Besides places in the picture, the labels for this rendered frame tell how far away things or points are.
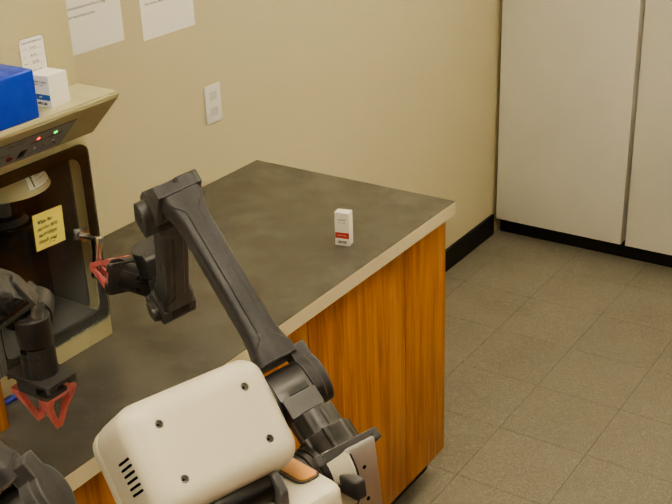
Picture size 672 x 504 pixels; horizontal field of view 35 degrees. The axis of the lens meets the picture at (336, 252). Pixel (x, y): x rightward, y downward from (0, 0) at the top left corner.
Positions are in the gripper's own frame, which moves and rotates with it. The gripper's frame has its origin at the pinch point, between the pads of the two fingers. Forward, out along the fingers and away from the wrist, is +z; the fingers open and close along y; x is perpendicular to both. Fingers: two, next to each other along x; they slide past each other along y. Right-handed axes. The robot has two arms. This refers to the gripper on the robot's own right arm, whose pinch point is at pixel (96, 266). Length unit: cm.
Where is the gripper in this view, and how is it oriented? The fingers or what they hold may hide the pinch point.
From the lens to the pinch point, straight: 227.9
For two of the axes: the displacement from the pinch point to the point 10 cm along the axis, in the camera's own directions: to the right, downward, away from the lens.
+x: -1.2, 9.7, 2.2
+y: -5.5, 1.2, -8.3
